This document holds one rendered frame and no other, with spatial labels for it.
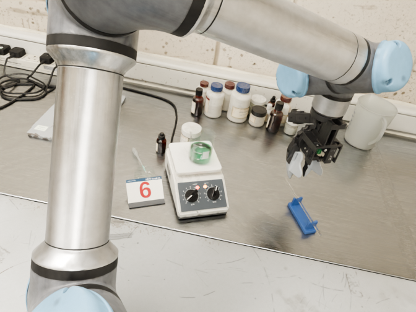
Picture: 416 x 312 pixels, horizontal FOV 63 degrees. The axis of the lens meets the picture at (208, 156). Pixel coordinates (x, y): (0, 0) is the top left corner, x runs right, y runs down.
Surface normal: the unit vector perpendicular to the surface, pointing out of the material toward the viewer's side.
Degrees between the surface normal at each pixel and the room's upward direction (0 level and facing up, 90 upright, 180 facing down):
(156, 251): 0
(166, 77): 90
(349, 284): 0
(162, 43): 90
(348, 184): 0
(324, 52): 85
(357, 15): 90
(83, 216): 58
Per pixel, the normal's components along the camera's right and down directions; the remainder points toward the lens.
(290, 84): -0.87, 0.22
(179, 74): -0.15, 0.62
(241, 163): 0.14, -0.76
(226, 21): 0.23, 0.76
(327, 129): -0.95, 0.08
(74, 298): -0.50, -0.69
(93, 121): 0.45, 0.13
